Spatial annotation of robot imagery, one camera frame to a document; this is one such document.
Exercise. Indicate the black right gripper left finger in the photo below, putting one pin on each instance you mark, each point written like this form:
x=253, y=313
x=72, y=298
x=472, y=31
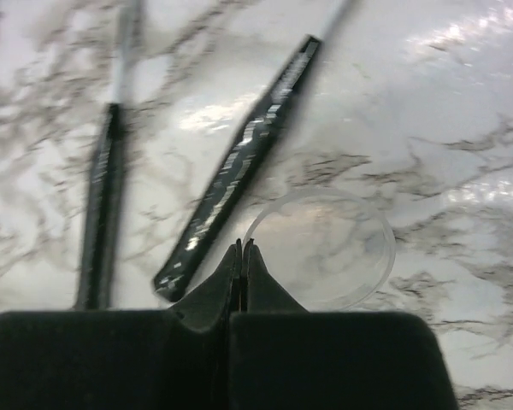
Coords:
x=175, y=358

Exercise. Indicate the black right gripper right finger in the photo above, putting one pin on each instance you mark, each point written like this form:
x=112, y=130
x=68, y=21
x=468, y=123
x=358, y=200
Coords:
x=284, y=357

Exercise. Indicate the black-handled badminton racket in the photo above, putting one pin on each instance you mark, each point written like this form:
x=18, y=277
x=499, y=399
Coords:
x=261, y=129
x=107, y=172

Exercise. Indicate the clear tube lid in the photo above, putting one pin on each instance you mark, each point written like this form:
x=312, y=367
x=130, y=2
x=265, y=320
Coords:
x=329, y=249

